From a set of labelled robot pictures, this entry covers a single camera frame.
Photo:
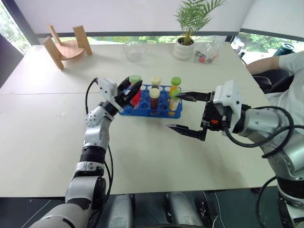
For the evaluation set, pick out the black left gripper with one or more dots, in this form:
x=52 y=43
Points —
x=122 y=97

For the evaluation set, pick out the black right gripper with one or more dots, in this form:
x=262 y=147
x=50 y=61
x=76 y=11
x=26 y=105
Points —
x=213 y=116

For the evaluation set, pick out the red test tube green cap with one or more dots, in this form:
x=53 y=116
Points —
x=135 y=78

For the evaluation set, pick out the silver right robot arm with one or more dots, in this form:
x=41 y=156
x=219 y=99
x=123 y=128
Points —
x=261 y=121

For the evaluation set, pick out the person's bare forearm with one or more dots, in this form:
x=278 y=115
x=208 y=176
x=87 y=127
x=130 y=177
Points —
x=261 y=65

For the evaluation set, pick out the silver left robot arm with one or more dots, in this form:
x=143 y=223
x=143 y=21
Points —
x=95 y=133

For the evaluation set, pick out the yellow test tube green cap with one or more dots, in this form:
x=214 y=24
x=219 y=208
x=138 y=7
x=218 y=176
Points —
x=175 y=81
x=173 y=104

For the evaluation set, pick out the blue test tube rack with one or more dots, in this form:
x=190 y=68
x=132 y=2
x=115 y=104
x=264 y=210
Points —
x=145 y=104

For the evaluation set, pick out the brown test tube cream cap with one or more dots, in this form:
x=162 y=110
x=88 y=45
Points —
x=154 y=102
x=156 y=80

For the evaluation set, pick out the clear glass bowl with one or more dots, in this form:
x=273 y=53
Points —
x=134 y=55

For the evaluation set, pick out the clear plastic bag with parts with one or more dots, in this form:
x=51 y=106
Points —
x=204 y=58

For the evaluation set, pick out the white plant pot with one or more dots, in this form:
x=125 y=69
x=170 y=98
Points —
x=183 y=51

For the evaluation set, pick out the wooden stand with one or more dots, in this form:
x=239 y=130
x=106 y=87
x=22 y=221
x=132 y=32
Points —
x=71 y=48

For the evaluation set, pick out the black chair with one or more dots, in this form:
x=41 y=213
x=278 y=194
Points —
x=263 y=80

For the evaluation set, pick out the grey rounded housing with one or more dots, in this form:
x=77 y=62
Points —
x=121 y=209
x=180 y=209

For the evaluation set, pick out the green palm plant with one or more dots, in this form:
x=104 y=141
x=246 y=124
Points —
x=194 y=14

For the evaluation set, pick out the person in white shirt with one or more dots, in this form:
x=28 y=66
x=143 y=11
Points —
x=294 y=71

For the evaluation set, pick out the dark green bottle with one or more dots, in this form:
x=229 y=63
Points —
x=285 y=48

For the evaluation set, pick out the black panel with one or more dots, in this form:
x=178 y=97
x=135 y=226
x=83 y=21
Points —
x=7 y=59

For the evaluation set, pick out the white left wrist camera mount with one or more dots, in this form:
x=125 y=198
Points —
x=108 y=89

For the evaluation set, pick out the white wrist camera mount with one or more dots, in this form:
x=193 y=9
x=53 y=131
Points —
x=228 y=95
x=108 y=89

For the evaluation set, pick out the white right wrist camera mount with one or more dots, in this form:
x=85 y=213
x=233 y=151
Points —
x=228 y=95

